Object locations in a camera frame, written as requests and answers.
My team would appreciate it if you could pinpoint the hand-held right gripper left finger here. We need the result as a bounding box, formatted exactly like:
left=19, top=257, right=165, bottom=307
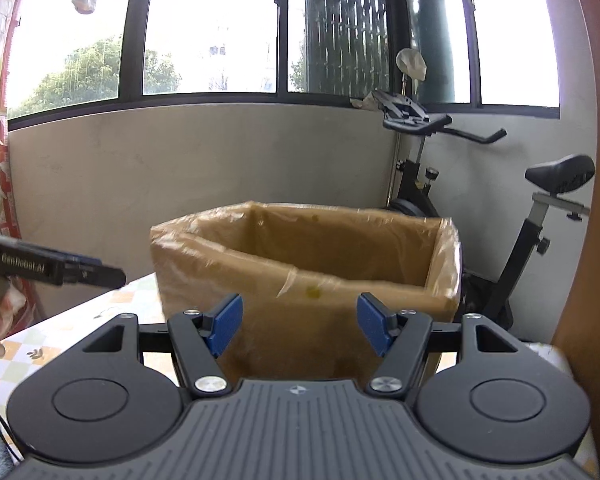
left=81, top=293, right=244, bottom=401

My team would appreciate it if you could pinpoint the crumpled beige cloth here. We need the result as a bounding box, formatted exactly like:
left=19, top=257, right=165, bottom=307
left=350, top=92, right=381, bottom=111

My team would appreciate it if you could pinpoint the metal pole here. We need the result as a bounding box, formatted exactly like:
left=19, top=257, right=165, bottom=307
left=389, top=72, right=410, bottom=206

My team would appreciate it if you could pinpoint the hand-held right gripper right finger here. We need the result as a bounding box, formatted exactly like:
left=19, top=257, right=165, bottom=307
left=356, top=293, right=530, bottom=402

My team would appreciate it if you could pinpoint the beige plastic bag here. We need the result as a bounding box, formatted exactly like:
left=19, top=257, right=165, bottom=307
left=396, top=47, right=427, bottom=82

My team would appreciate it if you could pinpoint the black cable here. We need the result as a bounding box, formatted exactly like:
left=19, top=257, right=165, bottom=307
left=0, top=385, right=23, bottom=463

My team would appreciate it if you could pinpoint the white object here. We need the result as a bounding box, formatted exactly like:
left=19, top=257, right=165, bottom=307
left=522, top=342, right=573, bottom=376

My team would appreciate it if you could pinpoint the green metal lattice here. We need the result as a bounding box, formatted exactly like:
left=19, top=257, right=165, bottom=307
left=305, top=0, right=388, bottom=96

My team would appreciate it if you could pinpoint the black exercise bike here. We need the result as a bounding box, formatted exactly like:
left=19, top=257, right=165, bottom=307
left=375, top=89, right=597, bottom=331

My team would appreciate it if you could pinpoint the plastic-lined cardboard box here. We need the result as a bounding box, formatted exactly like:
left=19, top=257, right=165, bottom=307
left=150, top=201, right=463, bottom=381

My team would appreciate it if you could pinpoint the black window frame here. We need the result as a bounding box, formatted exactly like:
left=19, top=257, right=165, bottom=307
left=7, top=0, right=563, bottom=133

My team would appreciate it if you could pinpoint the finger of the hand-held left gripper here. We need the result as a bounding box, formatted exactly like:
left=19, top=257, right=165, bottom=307
left=62, top=256, right=127, bottom=289

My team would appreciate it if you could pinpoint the red printed curtain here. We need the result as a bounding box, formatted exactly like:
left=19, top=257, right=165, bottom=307
left=0, top=0, right=33, bottom=241

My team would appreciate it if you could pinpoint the green column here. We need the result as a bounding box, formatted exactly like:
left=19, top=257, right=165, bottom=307
left=410, top=0, right=456, bottom=103

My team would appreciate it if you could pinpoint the green tree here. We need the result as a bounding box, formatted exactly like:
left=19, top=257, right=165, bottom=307
left=10, top=35, right=181, bottom=118

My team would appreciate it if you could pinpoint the checkered floral tablecloth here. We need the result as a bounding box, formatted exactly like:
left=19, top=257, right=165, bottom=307
left=0, top=272, right=181, bottom=411

